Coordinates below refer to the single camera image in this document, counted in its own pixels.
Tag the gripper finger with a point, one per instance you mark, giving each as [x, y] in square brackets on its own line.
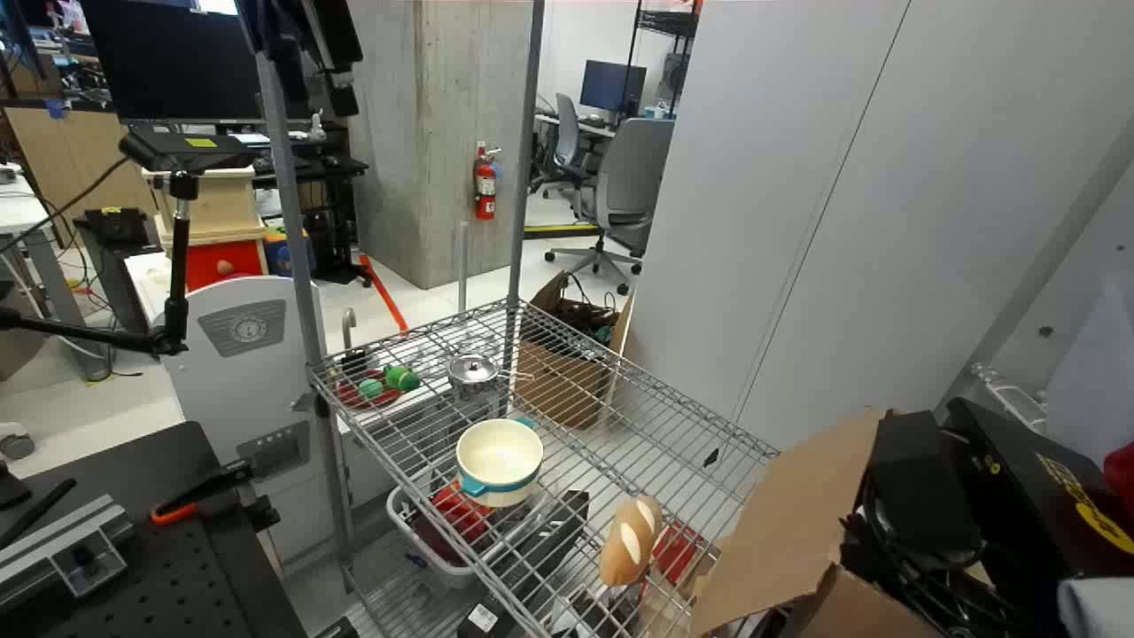
[339, 53]
[275, 27]

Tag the small silver pot with lid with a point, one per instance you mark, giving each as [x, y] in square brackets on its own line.
[473, 373]

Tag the white and green pot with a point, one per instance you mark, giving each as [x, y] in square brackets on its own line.
[499, 461]

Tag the red toy pot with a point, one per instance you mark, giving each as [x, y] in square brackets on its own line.
[461, 516]

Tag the large black monitor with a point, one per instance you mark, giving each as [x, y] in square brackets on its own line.
[168, 62]

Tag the black desk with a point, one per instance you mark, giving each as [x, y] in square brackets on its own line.
[332, 204]

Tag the red fire extinguisher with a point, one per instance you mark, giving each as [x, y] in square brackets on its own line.
[485, 188]

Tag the wooden toy cabinet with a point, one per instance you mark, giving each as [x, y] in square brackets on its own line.
[221, 230]

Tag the grey office chair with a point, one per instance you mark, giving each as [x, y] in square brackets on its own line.
[567, 133]
[629, 177]

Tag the orange floor strip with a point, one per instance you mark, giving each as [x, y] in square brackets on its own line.
[385, 297]

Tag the toy kitchen tap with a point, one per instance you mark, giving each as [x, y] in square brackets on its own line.
[348, 326]

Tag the white table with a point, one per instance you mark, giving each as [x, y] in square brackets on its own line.
[35, 257]

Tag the green toy vegetable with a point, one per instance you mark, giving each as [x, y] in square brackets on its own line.
[403, 379]

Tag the green toy ball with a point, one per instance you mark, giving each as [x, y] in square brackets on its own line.
[370, 388]

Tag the red toy plate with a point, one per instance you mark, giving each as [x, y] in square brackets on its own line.
[356, 398]

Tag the white toy kitchen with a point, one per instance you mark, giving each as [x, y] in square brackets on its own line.
[239, 390]

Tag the brown paper bag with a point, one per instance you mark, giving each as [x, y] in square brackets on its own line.
[567, 381]

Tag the black and orange clamp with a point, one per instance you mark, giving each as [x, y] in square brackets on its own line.
[208, 494]

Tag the white plastic bin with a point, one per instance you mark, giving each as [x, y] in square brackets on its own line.
[443, 567]

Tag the black box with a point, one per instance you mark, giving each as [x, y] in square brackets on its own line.
[540, 549]

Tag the toy bread loaf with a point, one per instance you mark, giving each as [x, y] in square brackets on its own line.
[629, 542]

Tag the red toy item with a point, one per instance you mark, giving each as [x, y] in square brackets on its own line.
[678, 549]

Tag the brown cardboard box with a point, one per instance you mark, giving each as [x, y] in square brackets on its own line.
[788, 532]

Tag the black device with yellow label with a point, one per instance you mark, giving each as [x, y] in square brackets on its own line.
[1001, 496]

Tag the grey cloth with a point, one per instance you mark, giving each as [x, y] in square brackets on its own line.
[1099, 611]

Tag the camera on mount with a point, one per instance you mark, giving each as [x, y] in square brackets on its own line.
[182, 152]

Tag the silver aluminium bracket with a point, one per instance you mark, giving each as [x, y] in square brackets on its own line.
[53, 554]

